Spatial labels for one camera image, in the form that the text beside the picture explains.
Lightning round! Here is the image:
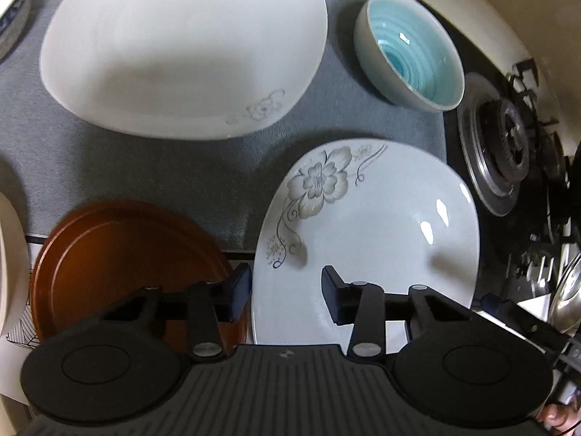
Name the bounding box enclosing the light blue ceramic bowl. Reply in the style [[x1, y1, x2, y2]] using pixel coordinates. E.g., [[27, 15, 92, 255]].
[[354, 0, 465, 112]]

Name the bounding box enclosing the gas burner with steel ring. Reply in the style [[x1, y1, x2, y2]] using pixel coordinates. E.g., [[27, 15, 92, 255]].
[[456, 72, 530, 217]]

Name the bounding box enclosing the grey mat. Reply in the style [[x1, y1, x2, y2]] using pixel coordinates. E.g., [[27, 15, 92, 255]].
[[1, 0, 446, 251]]

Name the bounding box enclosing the large white floral plate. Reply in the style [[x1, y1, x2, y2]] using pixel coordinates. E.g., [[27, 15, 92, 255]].
[[39, 0, 328, 140]]

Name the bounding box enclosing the brown round plate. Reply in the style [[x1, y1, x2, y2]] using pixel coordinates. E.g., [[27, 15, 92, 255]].
[[29, 200, 232, 340]]

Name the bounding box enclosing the black gas stove top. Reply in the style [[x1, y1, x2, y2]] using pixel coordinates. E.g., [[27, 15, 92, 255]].
[[434, 13, 575, 309]]

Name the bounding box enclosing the steel pot lid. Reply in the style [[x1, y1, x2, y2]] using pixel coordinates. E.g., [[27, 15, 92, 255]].
[[549, 254, 580, 333]]

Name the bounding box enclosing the white floral square plate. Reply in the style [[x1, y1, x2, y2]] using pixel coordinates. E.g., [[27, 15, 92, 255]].
[[251, 139, 480, 346]]

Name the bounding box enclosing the blue white patterned bowl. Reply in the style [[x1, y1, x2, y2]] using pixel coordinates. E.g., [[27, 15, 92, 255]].
[[0, 0, 32, 60]]

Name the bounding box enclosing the right hand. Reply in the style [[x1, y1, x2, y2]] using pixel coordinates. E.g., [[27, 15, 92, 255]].
[[537, 403, 580, 435]]

